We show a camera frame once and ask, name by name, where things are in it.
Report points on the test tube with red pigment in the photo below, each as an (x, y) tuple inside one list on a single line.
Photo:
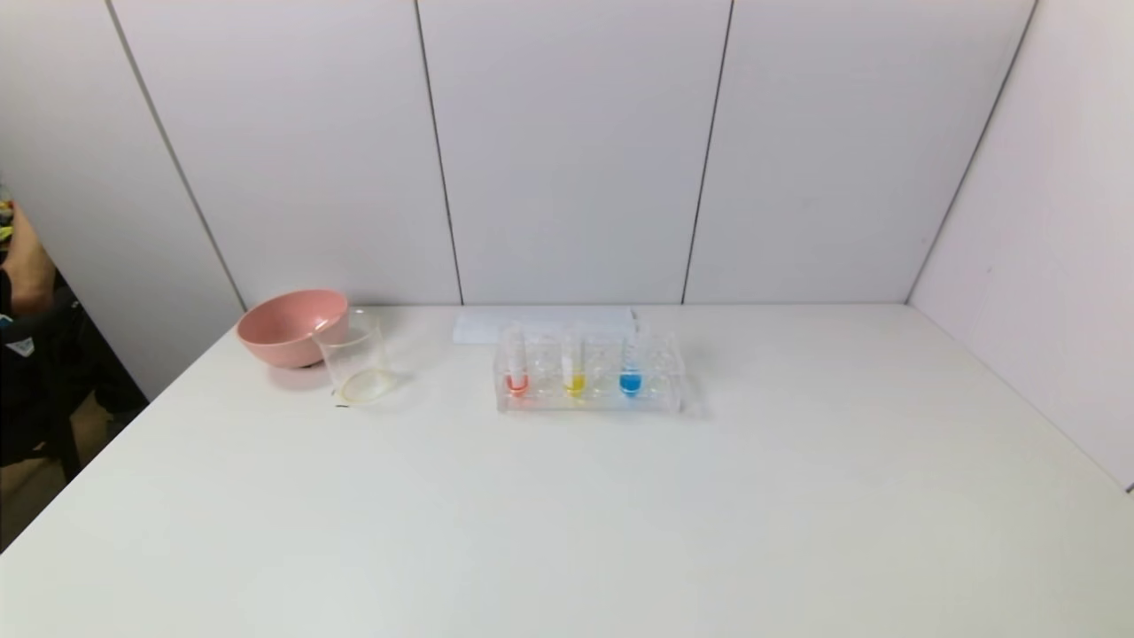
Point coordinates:
[(517, 383)]

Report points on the pink plastic bowl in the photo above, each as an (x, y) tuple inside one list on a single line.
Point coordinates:
[(283, 332)]

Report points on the clear acrylic test tube rack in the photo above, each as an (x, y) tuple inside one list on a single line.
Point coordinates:
[(602, 403)]

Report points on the test tube with yellow pigment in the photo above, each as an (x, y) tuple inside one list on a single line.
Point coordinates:
[(575, 383)]

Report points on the clear glass beaker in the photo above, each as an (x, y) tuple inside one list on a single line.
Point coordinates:
[(363, 383)]

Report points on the test tube with blue pigment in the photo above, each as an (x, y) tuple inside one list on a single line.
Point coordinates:
[(630, 381)]

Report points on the person torso in dark clothes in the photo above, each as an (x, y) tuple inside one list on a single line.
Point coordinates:
[(53, 354)]

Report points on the flat white paper box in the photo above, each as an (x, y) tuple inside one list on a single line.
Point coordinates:
[(487, 326)]

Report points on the colourful packet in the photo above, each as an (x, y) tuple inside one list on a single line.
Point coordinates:
[(4, 221)]

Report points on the black stand beside table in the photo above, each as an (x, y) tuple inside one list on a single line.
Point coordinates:
[(66, 447)]

